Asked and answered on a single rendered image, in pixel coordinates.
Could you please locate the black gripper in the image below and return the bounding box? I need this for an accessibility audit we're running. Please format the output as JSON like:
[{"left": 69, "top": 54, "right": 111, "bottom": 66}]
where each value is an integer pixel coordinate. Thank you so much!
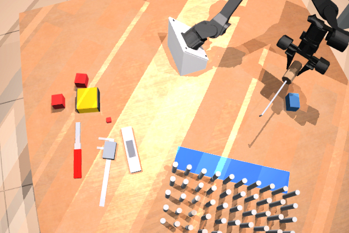
[{"left": 276, "top": 34, "right": 330, "bottom": 76}]

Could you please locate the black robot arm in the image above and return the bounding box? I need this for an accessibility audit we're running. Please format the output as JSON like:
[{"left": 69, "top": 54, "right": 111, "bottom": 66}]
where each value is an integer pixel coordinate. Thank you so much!
[{"left": 181, "top": 0, "right": 349, "bottom": 52}]

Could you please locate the small blue block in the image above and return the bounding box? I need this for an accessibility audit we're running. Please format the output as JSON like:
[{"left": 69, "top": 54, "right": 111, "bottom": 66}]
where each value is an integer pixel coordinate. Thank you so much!
[{"left": 285, "top": 93, "right": 300, "bottom": 111}]

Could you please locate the blue flat strip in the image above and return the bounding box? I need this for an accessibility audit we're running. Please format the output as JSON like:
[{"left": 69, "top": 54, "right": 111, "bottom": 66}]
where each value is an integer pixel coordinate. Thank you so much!
[{"left": 175, "top": 147, "right": 290, "bottom": 191}]

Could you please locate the yellow box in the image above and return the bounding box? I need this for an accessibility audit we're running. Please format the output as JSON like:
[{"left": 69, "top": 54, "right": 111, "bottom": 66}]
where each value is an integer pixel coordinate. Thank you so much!
[{"left": 76, "top": 87, "right": 100, "bottom": 114}]

